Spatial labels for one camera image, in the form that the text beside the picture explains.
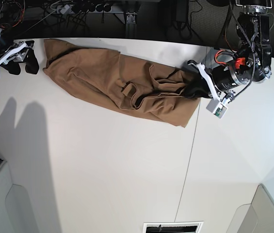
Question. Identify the aluminium frame post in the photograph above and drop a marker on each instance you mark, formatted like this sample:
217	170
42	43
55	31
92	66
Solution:
130	25

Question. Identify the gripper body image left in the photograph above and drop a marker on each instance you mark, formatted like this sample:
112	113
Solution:
12	53

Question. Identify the left grey monitor back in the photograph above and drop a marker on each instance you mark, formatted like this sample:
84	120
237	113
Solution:
16	213

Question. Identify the black power adapter box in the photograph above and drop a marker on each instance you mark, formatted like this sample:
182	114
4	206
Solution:
173	11

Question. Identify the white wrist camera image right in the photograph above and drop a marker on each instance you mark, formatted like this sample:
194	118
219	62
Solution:
217	108

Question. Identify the black power strip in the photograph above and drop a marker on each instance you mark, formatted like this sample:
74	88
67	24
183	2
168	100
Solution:
91	6

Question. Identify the brown t-shirt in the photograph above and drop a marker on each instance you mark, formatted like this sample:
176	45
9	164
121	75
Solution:
121	83

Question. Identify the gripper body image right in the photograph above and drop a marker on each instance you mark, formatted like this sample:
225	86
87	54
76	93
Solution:
223	79

